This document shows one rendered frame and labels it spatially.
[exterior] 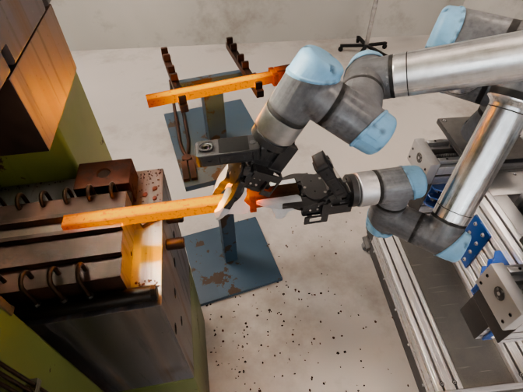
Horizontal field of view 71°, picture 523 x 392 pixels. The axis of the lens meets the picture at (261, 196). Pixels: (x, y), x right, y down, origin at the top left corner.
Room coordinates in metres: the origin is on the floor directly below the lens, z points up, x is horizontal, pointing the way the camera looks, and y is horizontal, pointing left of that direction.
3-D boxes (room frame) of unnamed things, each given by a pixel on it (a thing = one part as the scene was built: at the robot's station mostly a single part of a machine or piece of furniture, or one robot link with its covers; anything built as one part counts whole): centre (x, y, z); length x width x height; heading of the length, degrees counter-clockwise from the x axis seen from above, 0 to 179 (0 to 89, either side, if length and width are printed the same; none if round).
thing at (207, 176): (0.99, 0.15, 0.75); 0.40 x 0.30 x 0.02; 19
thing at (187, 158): (1.07, 0.29, 0.77); 0.60 x 0.04 x 0.01; 14
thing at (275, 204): (0.49, -0.04, 0.98); 0.09 x 0.03 x 0.06; 103
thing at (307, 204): (0.49, -0.08, 1.00); 0.09 x 0.05 x 0.02; 103
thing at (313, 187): (0.52, -0.14, 0.98); 0.12 x 0.08 x 0.09; 100
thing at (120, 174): (0.59, 0.36, 0.95); 0.12 x 0.09 x 0.07; 100
